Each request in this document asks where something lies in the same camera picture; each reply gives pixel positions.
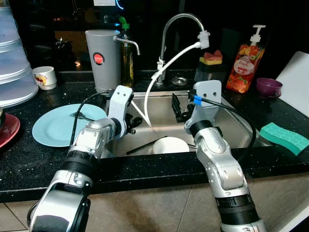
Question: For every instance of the white stacked plastic covers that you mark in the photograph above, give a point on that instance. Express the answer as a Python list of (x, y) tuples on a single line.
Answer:
[(14, 63)]

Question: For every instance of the red sponge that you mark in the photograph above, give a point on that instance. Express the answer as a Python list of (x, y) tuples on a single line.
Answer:
[(213, 54)]

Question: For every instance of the white cutting board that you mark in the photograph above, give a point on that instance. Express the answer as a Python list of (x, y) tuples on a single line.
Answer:
[(294, 82)]

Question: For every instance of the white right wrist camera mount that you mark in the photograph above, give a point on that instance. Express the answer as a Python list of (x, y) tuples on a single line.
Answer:
[(207, 101)]

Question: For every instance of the green wavy sponge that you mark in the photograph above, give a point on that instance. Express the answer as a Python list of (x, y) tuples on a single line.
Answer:
[(285, 137)]

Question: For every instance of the purple cup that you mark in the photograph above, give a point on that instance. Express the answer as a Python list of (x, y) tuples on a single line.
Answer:
[(268, 88)]

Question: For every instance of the black thin utensil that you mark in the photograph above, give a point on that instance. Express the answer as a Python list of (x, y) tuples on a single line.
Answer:
[(145, 146)]

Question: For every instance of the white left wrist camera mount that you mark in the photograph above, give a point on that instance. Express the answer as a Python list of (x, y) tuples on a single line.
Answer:
[(120, 99)]

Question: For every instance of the white bowl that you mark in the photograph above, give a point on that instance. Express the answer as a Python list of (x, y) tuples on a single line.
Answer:
[(171, 146)]

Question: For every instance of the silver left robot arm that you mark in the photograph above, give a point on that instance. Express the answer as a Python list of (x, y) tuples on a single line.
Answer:
[(87, 140)]

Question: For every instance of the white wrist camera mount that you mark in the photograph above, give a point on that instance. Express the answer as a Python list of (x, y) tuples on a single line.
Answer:
[(120, 99), (207, 101)]

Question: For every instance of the white wall socket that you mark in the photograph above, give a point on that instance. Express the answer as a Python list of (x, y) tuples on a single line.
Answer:
[(104, 2)]

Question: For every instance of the white faucet filter head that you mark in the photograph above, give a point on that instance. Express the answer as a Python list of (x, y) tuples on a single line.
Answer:
[(204, 39)]

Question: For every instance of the orange pump soap bottle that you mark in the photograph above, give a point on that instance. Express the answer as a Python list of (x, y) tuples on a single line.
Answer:
[(244, 67)]

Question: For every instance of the red plate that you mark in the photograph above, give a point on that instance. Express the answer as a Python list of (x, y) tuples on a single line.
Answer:
[(8, 130)]

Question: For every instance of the metal fork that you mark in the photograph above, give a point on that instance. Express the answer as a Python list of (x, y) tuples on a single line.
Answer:
[(82, 116)]

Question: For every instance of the green-capped oil bottle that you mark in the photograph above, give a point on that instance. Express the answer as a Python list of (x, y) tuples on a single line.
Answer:
[(127, 67)]

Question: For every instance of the chrome gooseneck faucet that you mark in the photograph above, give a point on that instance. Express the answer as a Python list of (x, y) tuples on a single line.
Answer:
[(164, 43)]

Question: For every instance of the white printed mug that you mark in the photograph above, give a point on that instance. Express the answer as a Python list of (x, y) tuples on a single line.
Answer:
[(45, 78)]

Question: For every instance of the round metal counter cap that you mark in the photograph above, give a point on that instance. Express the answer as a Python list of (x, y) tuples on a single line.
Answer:
[(179, 81)]

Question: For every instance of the yellow sponge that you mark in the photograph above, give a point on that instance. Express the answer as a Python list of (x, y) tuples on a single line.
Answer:
[(210, 61)]

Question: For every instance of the dark sponge holder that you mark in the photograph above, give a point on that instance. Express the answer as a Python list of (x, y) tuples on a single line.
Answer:
[(208, 71)]

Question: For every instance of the stainless steel sink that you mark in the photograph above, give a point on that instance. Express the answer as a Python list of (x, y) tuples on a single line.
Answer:
[(159, 125)]

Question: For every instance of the light blue plate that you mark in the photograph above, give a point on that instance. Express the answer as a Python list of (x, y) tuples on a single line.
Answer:
[(55, 128)]

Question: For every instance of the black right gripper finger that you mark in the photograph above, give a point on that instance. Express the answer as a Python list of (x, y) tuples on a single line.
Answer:
[(176, 107)]

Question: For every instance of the grey canister with spout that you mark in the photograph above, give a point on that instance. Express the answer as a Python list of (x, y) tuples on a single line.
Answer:
[(103, 67)]

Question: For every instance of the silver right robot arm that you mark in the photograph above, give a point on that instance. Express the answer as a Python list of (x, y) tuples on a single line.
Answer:
[(219, 169)]

